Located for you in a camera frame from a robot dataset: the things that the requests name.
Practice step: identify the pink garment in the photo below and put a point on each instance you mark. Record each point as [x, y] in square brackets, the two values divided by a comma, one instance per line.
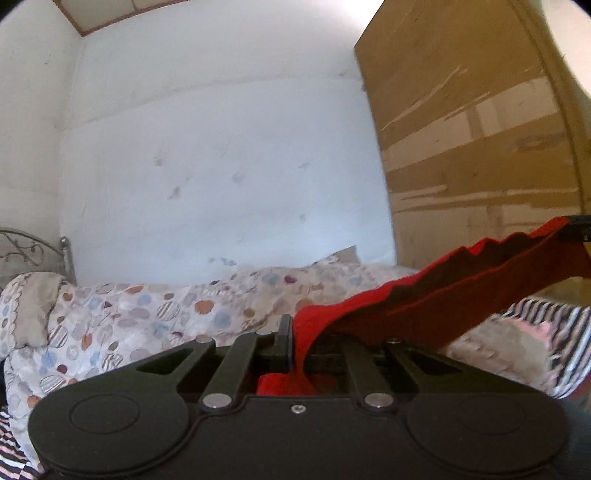
[536, 339]

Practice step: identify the patterned circle print duvet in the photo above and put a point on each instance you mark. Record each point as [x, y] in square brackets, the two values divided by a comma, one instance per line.
[95, 329]

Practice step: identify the metal scrollwork bed headboard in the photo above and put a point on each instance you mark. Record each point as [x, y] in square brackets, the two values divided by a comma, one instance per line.
[22, 252]

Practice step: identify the black white striped bedsheet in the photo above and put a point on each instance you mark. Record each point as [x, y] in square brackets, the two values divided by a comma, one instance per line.
[566, 330]

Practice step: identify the grey pillow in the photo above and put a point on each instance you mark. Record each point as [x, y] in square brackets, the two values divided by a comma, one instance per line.
[26, 303]

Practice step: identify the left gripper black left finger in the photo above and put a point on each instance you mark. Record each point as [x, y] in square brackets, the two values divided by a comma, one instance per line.
[251, 356]

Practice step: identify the red knit sweater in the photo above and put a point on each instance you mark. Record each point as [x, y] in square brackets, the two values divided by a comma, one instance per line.
[437, 305]

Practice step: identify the brown wooden wardrobe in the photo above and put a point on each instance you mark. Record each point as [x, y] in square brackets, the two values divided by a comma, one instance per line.
[480, 132]

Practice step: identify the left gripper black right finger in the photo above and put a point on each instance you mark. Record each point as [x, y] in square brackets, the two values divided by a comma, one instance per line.
[351, 362]

